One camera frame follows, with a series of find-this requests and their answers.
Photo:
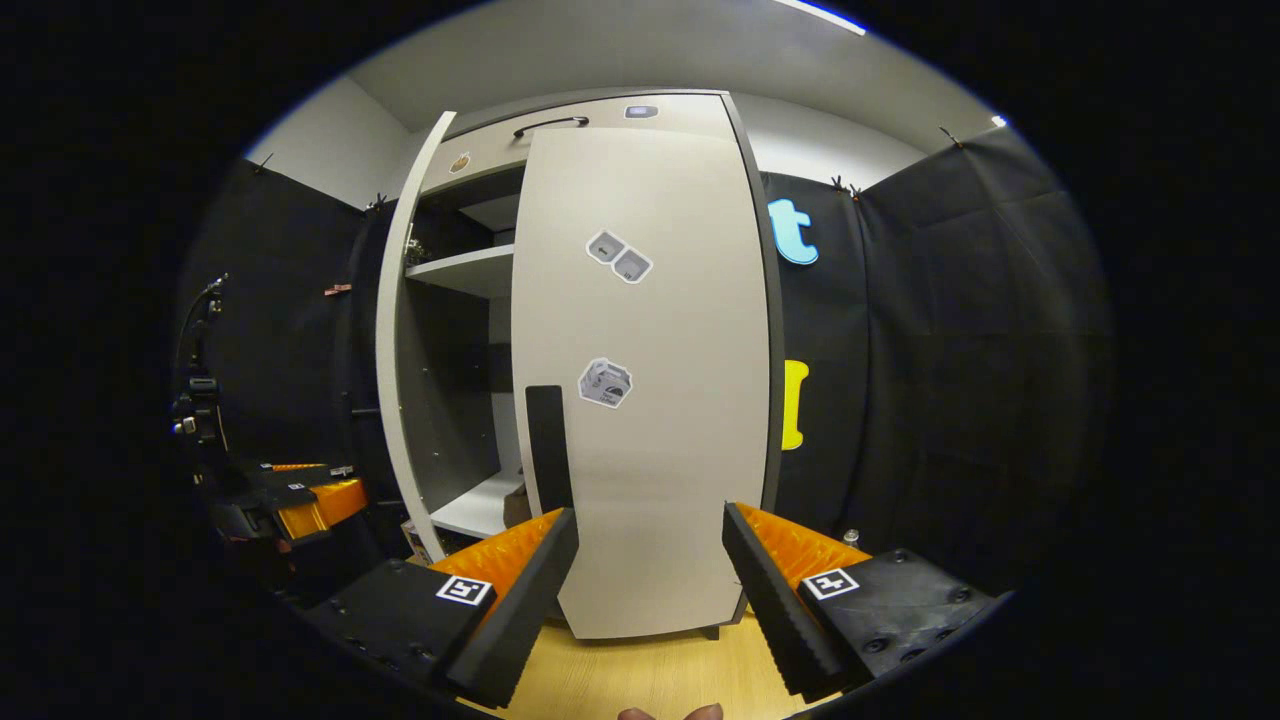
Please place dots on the brown fuzzy shoe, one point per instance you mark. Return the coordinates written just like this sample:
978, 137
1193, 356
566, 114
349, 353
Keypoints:
515, 510

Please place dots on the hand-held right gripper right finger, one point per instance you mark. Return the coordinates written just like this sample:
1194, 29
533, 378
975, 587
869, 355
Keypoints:
770, 610

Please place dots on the white cabinet door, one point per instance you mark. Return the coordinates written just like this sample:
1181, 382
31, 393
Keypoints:
392, 380
680, 450

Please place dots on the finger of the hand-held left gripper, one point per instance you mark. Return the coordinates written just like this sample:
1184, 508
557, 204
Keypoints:
290, 472
255, 510

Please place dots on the long ceiling light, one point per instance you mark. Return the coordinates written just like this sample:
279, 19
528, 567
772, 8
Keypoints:
825, 15

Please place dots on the white shoe cabinet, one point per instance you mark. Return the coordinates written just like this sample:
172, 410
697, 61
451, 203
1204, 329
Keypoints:
465, 270

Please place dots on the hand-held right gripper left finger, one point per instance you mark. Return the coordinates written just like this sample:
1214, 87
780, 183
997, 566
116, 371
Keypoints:
520, 610

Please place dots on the white cabinet drawer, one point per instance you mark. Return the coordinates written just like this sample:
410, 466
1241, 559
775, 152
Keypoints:
690, 112

